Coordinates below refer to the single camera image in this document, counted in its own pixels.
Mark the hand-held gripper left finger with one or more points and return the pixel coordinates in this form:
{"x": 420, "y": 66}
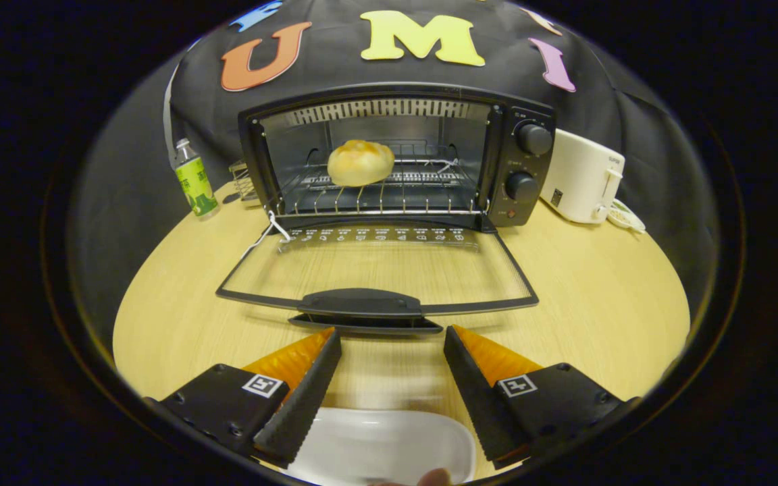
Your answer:
{"x": 301, "y": 398}

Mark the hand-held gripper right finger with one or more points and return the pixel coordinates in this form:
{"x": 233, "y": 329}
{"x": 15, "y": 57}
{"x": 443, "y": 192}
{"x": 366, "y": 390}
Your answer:
{"x": 477, "y": 395}

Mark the black toaster oven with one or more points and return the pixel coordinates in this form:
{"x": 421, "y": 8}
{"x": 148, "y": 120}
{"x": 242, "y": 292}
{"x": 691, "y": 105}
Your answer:
{"x": 527, "y": 169}

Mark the golden bread roll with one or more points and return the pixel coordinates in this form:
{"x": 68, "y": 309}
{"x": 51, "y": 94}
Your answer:
{"x": 360, "y": 163}

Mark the white slot toaster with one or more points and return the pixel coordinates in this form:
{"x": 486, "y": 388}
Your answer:
{"x": 581, "y": 175}

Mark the white rectangular plate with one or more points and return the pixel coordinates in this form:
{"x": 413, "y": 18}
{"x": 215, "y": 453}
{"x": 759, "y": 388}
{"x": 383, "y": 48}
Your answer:
{"x": 382, "y": 442}

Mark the small white dish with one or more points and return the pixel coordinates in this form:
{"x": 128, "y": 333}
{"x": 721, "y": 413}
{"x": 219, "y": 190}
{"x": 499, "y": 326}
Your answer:
{"x": 627, "y": 217}

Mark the green label plastic bottle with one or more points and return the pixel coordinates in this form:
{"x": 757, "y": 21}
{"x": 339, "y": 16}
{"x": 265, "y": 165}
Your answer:
{"x": 196, "y": 185}

